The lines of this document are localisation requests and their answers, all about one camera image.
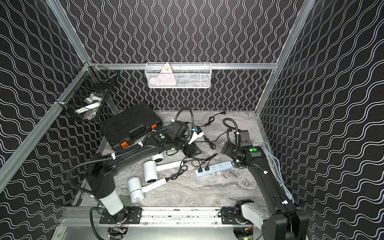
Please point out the white hair dryer lower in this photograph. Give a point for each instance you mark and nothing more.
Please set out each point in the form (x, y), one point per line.
(137, 191)

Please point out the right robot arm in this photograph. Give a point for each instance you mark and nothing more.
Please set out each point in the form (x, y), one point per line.
(282, 220)

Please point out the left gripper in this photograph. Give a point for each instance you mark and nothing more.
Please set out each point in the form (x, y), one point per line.
(186, 144)

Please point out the white hair dryer middle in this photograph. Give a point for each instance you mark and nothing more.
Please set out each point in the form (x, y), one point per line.
(151, 170)

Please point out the light blue power strip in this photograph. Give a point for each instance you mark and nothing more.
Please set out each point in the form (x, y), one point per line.
(216, 168)

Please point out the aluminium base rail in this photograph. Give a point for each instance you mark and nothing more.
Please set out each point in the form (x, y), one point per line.
(161, 216)

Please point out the pink triangular card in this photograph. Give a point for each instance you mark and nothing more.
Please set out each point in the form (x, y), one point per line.
(166, 77)

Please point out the white hair dryer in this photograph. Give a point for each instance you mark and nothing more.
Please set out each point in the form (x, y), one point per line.
(157, 158)
(137, 191)
(151, 170)

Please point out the black wire basket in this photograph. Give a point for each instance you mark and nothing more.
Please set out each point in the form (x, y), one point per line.
(97, 80)

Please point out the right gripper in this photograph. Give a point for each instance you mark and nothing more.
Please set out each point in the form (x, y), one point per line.
(227, 149)

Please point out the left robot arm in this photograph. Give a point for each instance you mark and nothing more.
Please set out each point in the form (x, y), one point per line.
(102, 169)

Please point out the white items in basket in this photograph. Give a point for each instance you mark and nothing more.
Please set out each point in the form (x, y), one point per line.
(92, 104)

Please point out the white hair dryer upper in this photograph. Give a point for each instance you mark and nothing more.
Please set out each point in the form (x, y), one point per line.
(157, 158)

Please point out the clear wall basket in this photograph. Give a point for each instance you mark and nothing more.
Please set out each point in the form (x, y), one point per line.
(188, 75)

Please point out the black plastic tool case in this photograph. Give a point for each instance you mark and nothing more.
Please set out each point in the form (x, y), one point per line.
(123, 129)

